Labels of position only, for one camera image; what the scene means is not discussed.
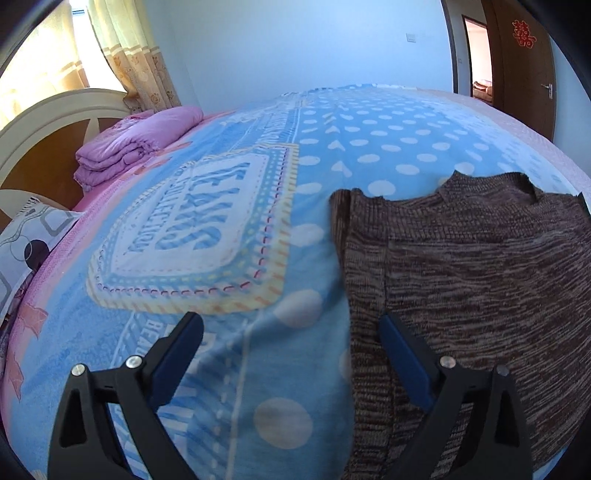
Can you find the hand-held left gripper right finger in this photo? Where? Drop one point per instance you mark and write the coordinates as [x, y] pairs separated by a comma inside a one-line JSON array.
[[406, 355]]

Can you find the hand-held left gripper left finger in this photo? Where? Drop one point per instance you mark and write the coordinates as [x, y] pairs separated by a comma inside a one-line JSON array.
[[178, 355]]

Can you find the brown knitted sweater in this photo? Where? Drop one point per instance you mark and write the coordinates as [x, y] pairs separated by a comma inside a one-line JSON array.
[[485, 258]]

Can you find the blue and pink bed sheet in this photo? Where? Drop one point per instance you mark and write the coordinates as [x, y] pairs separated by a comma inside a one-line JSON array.
[[207, 207]]

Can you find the patterned grey pillow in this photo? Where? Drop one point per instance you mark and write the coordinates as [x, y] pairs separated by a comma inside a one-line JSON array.
[[27, 240]]

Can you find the folded pink quilt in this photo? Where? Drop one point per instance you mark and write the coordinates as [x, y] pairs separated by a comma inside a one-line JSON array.
[[134, 138]]

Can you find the cream and wood headboard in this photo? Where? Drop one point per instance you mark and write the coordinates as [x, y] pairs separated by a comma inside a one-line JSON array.
[[41, 152]]

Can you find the sofa in far room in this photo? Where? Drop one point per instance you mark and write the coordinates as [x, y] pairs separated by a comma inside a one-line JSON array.
[[483, 90]]

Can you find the brown wooden door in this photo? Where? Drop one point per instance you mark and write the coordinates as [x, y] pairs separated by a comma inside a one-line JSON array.
[[517, 78]]

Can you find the yellow patterned curtain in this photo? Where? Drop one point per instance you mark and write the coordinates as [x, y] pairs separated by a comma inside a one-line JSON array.
[[46, 50], [134, 55]]

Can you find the red paper door decoration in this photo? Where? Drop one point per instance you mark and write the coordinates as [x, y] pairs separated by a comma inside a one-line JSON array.
[[523, 33]]

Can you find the window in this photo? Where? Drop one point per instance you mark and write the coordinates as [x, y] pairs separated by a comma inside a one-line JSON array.
[[79, 5]]

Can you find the brown door frame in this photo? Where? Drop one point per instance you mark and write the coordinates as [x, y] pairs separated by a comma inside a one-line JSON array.
[[450, 46]]

